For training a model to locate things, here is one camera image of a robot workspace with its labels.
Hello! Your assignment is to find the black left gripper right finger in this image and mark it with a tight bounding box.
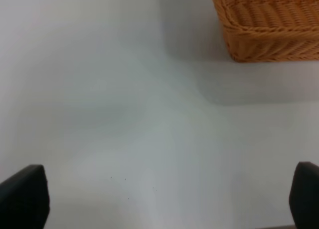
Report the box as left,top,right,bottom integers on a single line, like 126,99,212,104
289,162,319,229

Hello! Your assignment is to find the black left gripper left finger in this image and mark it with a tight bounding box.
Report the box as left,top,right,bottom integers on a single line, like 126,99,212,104
0,165,50,229

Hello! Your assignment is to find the orange wicker basket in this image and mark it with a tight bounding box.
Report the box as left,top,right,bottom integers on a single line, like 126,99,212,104
212,0,319,62

